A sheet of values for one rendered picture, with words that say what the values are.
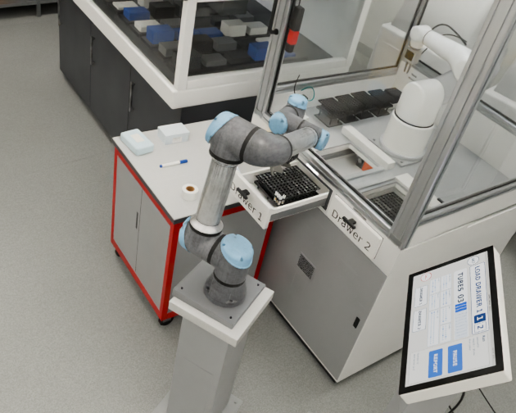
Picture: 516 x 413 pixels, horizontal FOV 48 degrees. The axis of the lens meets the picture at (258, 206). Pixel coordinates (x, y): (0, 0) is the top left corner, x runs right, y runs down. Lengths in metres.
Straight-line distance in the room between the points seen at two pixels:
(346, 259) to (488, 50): 1.06
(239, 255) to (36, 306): 1.41
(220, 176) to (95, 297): 1.43
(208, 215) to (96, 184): 1.90
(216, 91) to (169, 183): 0.71
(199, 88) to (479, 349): 1.89
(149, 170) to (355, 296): 1.06
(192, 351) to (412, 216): 0.96
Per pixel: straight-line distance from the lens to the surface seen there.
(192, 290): 2.07
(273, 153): 1.73
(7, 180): 3.78
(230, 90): 3.12
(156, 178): 2.57
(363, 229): 2.34
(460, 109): 1.96
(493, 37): 1.88
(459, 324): 1.85
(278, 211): 2.33
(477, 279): 1.96
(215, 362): 2.22
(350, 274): 2.51
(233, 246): 1.93
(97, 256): 3.27
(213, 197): 1.87
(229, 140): 1.74
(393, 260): 2.30
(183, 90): 2.96
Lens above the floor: 2.33
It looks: 38 degrees down
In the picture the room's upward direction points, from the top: 14 degrees clockwise
